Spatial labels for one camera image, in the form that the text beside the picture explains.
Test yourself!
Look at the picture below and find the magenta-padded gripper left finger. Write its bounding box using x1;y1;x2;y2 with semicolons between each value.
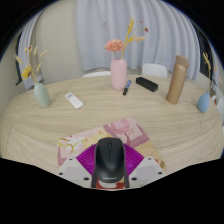
57;143;98;188

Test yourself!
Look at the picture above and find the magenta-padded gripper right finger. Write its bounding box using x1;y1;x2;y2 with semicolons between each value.
122;143;167;188

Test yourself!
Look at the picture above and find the black computer mouse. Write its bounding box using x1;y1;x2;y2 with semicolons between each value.
91;137;130;190

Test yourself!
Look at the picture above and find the cartoon print mouse pad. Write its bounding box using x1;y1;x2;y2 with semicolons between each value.
56;116;168;190

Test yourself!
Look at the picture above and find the white remote control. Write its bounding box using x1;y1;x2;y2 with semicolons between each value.
64;92;85;110

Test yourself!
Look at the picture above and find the green ceramic vase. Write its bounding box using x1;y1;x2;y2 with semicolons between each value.
33;82;52;108

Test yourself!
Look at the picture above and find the black blue marker pen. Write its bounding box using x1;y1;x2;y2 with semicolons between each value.
122;79;132;96

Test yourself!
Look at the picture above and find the small black box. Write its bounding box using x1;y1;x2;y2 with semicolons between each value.
135;76;159;93

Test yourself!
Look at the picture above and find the blue ceramic vase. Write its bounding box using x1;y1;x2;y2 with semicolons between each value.
197;91;212;114

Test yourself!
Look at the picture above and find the gold drink bottle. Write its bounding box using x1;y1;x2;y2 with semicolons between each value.
165;55;190;105

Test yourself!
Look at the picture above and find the pink ceramic vase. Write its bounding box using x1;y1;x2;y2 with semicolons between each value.
110;58;128;92

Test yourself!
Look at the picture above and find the dark window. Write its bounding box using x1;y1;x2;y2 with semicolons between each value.
191;21;214;79
14;31;24;86

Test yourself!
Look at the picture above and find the yellow blue dried flower bunch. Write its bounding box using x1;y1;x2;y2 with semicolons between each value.
202;51;223;94

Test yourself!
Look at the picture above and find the pink orange dried flower bunch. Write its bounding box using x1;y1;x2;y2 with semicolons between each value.
103;18;150;61

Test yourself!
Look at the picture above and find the narrow white curtain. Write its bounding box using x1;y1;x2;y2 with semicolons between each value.
18;13;44;90

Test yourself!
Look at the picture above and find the wide white curtain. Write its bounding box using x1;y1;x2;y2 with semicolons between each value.
74;0;201;80

